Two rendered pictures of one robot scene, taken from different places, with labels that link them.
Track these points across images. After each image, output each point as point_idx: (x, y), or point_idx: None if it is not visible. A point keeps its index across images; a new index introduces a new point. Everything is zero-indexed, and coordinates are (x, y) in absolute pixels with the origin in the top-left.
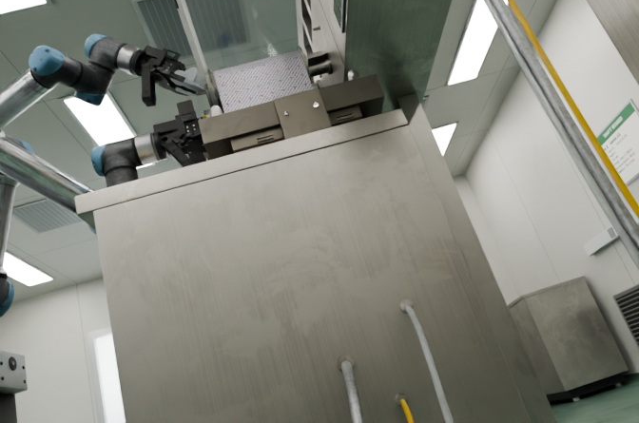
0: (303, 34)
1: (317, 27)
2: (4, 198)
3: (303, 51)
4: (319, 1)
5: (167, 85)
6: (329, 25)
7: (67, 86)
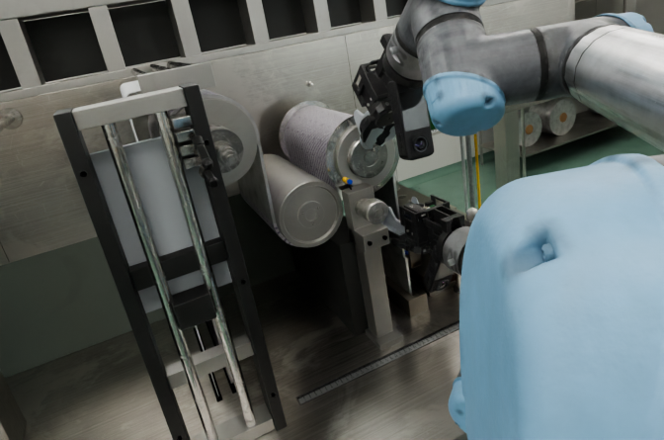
0: (139, 0)
1: (292, 73)
2: None
3: (85, 6)
4: (346, 72)
5: (390, 122)
6: (357, 109)
7: (542, 99)
